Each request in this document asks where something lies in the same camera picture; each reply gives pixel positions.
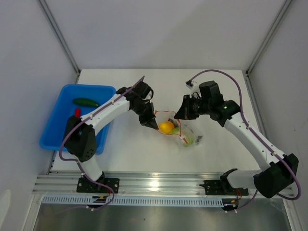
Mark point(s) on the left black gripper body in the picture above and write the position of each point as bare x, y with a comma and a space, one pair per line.
141, 111

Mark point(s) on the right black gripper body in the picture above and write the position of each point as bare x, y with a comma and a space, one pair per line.
196, 107

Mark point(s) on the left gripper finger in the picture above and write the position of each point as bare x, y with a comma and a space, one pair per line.
150, 113
152, 124

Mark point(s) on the yellow mango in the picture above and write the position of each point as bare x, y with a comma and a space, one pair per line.
166, 127

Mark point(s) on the clear zip top bag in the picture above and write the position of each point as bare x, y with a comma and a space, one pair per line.
168, 115

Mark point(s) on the white green cauliflower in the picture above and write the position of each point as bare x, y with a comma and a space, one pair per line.
183, 136

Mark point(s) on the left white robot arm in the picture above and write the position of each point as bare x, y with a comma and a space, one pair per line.
80, 132

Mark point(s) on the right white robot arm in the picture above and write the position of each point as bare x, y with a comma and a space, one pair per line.
276, 170

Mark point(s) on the green cucumber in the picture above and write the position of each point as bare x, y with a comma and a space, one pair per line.
86, 102

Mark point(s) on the red chili pepper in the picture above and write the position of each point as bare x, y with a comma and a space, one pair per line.
77, 112

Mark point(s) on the blue plastic bin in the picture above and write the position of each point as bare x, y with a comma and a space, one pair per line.
64, 108

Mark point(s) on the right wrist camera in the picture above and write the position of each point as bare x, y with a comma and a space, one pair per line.
194, 88

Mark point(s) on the aluminium mounting rail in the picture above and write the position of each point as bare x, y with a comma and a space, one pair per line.
131, 183

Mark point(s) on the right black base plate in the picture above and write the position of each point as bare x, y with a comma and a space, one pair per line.
214, 187

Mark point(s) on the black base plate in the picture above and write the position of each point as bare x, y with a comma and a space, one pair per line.
86, 186
214, 187

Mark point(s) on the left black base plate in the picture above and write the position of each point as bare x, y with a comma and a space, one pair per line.
86, 186

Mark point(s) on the left aluminium frame post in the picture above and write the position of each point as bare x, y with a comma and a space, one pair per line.
60, 37

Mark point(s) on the aluminium frame post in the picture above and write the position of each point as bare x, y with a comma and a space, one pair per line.
274, 26
60, 37

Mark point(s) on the white slotted cable duct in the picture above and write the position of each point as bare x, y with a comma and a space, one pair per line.
133, 200

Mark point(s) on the right aluminium frame post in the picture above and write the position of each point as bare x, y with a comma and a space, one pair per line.
274, 26

